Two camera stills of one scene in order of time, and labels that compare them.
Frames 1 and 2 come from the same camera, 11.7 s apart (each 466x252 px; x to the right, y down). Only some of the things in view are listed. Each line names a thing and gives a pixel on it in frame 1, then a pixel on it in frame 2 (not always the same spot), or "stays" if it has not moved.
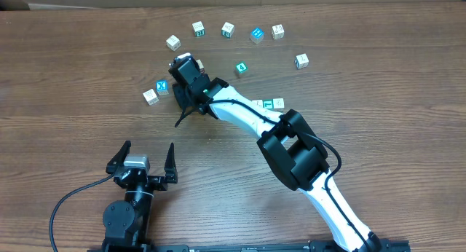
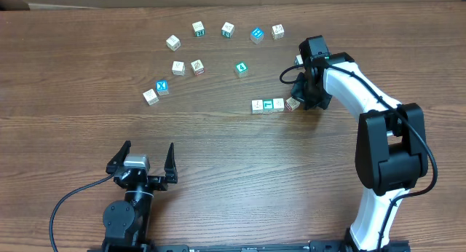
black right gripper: [181, 92] → [299, 95]
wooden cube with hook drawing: [258, 103] stays
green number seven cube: [268, 103] stays
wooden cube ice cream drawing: [278, 103] stays
